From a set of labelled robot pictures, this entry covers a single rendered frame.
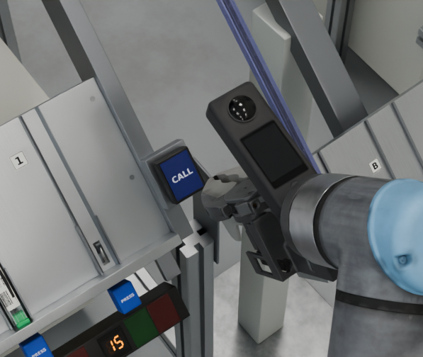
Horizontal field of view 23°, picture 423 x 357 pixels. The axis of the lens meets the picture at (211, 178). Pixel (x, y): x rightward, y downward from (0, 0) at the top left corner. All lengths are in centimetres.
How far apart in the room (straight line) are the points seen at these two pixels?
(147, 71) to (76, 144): 114
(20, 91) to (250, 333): 69
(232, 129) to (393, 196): 20
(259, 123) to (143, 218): 29
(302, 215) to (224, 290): 112
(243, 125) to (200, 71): 135
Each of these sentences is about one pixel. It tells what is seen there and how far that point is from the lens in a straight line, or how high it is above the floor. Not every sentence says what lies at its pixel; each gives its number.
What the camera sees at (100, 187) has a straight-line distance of 111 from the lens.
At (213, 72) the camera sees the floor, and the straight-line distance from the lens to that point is 221.
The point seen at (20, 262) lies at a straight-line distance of 109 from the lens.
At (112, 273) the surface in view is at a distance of 110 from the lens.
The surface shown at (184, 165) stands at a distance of 109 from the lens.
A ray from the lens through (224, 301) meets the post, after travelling 190.
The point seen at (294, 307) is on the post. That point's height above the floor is 1.
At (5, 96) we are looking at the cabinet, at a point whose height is 62.
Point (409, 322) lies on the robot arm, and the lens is 73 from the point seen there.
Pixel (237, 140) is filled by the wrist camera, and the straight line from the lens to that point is 86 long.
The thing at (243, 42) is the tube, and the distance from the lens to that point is 107.
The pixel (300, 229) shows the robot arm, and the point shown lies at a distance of 80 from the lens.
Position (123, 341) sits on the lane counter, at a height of 66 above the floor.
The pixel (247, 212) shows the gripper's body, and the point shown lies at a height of 95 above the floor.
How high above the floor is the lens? 169
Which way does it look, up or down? 56 degrees down
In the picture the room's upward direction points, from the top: straight up
